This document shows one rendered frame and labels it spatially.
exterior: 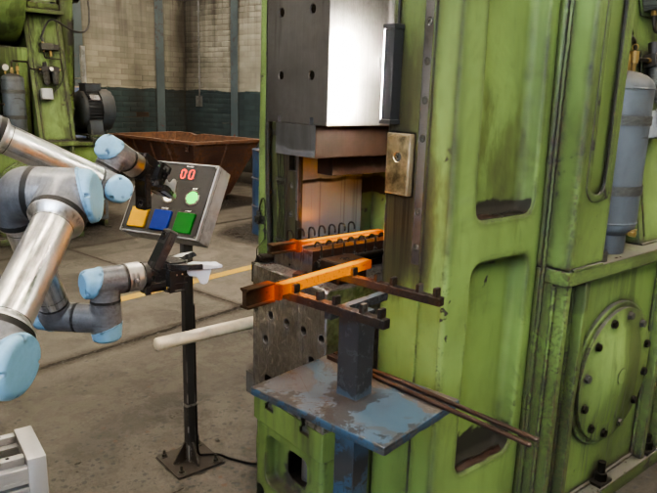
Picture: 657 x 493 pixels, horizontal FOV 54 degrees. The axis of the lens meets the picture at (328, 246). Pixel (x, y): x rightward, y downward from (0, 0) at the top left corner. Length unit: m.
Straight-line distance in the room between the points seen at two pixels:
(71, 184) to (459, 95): 0.95
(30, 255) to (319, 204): 1.18
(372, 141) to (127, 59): 9.36
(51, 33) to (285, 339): 5.40
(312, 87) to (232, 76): 9.08
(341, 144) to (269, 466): 1.12
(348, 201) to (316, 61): 0.65
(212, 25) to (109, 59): 1.74
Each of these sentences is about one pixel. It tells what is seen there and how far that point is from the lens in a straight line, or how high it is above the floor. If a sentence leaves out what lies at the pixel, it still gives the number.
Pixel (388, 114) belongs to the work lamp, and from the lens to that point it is 1.82.
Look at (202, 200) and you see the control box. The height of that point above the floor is 1.09.
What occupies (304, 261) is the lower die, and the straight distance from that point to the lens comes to 1.98.
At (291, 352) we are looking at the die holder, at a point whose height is 0.68.
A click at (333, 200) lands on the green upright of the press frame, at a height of 1.09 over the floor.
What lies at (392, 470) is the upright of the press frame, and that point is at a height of 0.33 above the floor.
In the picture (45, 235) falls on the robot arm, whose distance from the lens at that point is 1.38.
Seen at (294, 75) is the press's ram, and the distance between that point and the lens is 1.97.
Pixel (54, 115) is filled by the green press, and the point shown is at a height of 1.18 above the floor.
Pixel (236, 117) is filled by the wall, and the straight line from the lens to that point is 10.90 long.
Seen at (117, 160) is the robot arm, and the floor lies 1.25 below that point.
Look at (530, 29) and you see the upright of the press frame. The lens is 2.04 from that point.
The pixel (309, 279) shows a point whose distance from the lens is 1.51.
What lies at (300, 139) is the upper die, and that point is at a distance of 1.95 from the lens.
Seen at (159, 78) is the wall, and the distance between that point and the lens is 11.56.
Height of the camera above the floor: 1.45
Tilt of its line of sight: 13 degrees down
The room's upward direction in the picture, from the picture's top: 2 degrees clockwise
